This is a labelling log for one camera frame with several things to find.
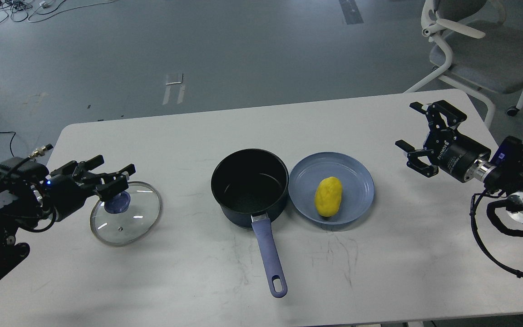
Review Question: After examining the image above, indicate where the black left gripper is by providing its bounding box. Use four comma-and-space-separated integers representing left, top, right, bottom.
45, 155, 136, 222

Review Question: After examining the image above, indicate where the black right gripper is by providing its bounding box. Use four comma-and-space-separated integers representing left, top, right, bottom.
395, 100, 491, 183

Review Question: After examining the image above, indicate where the glass pot lid blue knob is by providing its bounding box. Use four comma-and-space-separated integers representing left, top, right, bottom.
89, 181, 163, 247

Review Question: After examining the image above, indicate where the yellow potato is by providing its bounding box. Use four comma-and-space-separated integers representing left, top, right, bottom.
314, 176, 343, 218

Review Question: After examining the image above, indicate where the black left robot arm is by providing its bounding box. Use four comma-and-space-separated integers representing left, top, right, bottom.
0, 144, 136, 280

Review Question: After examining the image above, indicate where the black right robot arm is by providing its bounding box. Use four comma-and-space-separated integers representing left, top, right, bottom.
395, 100, 523, 278

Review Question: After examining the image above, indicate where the blue round plate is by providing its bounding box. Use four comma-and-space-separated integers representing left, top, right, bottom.
289, 152, 375, 228

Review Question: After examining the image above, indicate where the white grey office chair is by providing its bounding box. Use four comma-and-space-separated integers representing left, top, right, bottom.
407, 0, 523, 126

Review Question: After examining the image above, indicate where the dark blue saucepan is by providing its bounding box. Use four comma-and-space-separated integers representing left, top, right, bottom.
210, 149, 289, 298

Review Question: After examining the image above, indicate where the cable bundle on floor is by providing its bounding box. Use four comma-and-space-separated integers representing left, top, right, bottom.
0, 0, 119, 29

